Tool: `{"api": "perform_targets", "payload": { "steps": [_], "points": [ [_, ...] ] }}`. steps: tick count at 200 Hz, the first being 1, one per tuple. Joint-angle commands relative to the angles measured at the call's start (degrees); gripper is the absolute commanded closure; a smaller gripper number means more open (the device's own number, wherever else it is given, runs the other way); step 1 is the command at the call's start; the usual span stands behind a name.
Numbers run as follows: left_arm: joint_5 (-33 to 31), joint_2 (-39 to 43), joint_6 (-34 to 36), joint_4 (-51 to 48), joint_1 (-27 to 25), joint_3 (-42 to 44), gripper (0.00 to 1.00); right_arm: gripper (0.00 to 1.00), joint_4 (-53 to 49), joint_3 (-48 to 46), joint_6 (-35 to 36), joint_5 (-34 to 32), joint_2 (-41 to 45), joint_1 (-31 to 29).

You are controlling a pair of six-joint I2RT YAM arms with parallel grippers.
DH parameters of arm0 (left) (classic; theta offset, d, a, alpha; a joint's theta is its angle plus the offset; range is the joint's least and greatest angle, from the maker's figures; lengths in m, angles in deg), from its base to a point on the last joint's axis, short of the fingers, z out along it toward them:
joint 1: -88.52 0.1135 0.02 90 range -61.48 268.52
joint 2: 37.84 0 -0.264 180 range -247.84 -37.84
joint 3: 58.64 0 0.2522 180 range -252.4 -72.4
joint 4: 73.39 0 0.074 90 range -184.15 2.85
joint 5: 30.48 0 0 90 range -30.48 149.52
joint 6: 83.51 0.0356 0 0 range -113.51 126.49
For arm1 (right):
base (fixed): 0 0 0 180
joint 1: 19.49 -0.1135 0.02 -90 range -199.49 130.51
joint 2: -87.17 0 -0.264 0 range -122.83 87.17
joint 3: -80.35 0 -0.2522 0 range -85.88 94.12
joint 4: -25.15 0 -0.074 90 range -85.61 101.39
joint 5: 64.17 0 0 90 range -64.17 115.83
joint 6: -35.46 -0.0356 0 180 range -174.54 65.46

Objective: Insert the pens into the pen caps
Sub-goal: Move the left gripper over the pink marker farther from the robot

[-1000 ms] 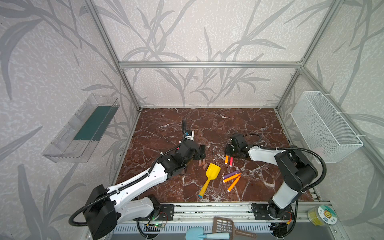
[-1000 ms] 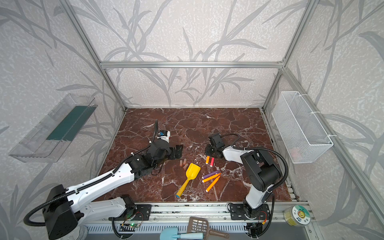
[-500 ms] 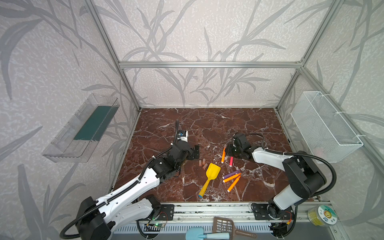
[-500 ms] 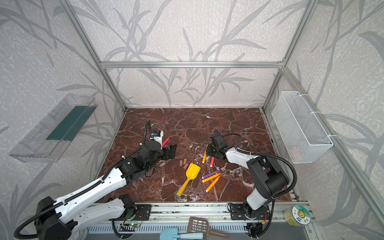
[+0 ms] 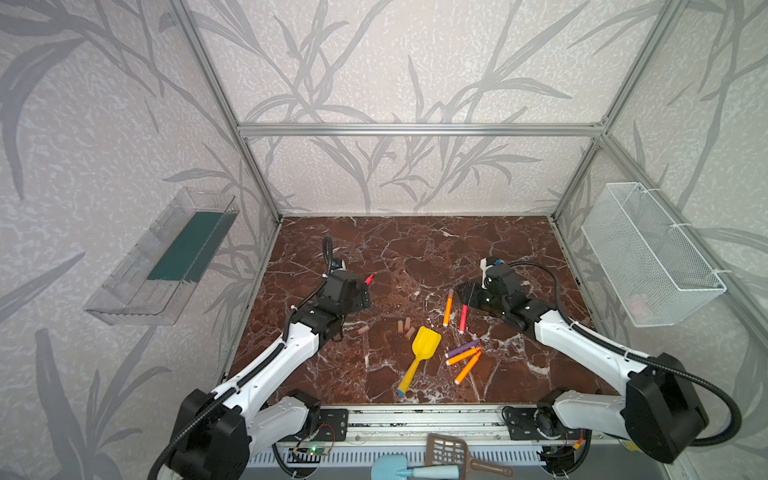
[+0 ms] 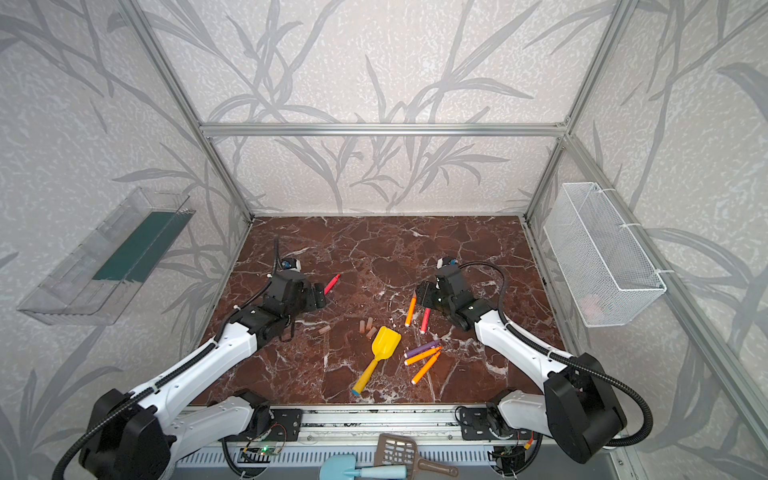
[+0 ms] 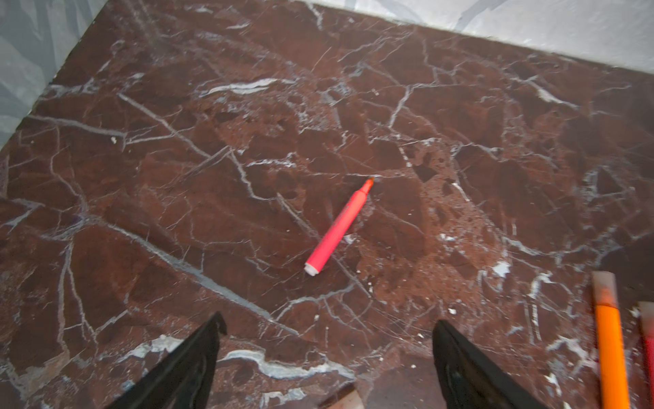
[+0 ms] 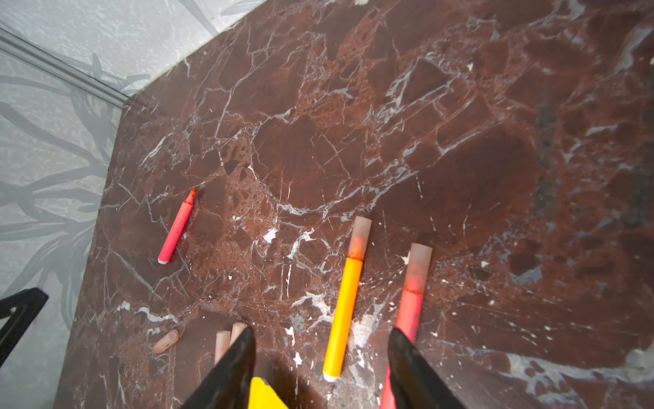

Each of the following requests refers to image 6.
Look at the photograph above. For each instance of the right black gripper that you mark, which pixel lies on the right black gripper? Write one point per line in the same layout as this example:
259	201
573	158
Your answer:
433	294

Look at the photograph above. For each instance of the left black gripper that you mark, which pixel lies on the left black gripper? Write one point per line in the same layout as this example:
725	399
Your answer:
314	295

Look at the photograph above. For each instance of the red marker pen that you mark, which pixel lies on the red marker pen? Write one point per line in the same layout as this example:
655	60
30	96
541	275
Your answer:
331	284

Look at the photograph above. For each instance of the orange marker pen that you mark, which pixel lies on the orange marker pen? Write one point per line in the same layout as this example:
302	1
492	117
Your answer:
411	310

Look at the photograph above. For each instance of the pink marker pen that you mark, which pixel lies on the pink marker pen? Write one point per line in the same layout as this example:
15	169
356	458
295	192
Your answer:
425	320

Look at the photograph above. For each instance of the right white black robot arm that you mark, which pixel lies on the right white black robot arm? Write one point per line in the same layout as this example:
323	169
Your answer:
581	407

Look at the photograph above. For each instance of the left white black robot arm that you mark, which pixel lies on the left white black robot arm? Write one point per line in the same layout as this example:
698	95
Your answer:
140	434

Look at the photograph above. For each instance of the purple capped marker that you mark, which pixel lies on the purple capped marker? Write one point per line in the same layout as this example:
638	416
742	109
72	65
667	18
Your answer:
423	348

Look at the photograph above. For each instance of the orange capped marker upper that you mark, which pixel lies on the orange capped marker upper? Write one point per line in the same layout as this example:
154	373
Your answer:
422	355

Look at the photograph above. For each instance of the orange capped marker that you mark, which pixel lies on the orange capped marker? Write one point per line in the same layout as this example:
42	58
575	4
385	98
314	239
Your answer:
425	368
422	355

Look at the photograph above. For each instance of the yellow toy shovel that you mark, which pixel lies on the yellow toy shovel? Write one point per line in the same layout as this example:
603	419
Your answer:
383	346

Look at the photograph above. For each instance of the orange capped marker lower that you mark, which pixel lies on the orange capped marker lower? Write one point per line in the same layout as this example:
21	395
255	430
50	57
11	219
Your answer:
425	368

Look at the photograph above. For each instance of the brown toy slotted spatula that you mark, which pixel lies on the brown toy slotted spatula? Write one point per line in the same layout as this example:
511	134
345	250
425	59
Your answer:
400	450

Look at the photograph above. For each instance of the teal toy shovel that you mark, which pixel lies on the teal toy shovel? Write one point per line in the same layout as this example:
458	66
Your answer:
344	467

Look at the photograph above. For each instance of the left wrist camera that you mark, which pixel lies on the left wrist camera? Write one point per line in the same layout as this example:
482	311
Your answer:
290	264

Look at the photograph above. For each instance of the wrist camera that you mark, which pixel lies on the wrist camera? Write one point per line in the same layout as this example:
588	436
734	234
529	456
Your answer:
446	261
290	264

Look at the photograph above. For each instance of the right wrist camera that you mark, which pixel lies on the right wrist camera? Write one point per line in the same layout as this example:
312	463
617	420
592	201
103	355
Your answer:
446	261

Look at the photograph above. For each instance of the aluminium mounting rail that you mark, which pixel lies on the aluminium mounting rail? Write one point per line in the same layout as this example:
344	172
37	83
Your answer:
309	425

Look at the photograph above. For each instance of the white wire mesh basket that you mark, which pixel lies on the white wire mesh basket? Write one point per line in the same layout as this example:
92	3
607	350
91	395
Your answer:
609	275

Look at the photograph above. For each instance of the clear plastic wall bin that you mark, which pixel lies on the clear plastic wall bin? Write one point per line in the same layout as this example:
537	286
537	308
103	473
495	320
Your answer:
95	283

